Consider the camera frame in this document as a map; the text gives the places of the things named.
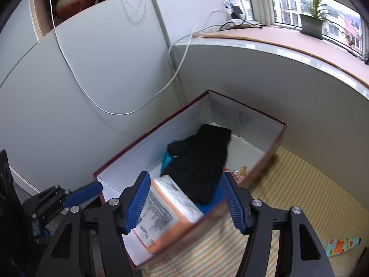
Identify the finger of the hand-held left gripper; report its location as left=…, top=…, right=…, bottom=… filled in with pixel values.
left=32, top=182, right=104, bottom=223

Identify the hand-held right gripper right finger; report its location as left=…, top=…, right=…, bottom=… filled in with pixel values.
left=220, top=171, right=336, bottom=277

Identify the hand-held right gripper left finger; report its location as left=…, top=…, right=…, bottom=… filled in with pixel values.
left=35, top=171, right=151, bottom=277

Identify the small pink white sachet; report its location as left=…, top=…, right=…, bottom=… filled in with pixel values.
left=228, top=166, right=248, bottom=184

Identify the orange tissue pack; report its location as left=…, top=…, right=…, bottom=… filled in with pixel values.
left=131, top=177, right=205, bottom=254

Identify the black knit glove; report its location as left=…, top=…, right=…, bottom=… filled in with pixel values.
left=167, top=124, right=232, bottom=205

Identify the dark red cardboard box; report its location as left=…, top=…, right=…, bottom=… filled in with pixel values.
left=92, top=90, right=287, bottom=267

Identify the striped table mat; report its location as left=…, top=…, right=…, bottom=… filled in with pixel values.
left=138, top=147, right=369, bottom=277

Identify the colourful printed tube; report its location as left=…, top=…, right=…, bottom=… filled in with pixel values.
left=326, top=237, right=362, bottom=258

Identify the white board panel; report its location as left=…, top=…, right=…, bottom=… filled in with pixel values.
left=0, top=0, right=185, bottom=191

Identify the white power strip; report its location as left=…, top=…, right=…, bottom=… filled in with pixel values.
left=222, top=19, right=245, bottom=29

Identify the wooden shelf cabinet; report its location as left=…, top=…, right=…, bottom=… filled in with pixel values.
left=29, top=0, right=145, bottom=39

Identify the black charger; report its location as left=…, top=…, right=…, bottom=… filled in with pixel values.
left=229, top=6, right=245, bottom=19

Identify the potted green plant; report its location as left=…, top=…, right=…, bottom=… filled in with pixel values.
left=284, top=0, right=356, bottom=47

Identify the long white cable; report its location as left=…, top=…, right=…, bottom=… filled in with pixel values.
left=48, top=0, right=234, bottom=115

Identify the black cable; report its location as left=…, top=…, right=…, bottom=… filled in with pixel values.
left=220, top=0, right=264, bottom=32

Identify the white window frame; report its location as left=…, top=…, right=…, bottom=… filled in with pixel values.
left=216, top=0, right=369, bottom=58

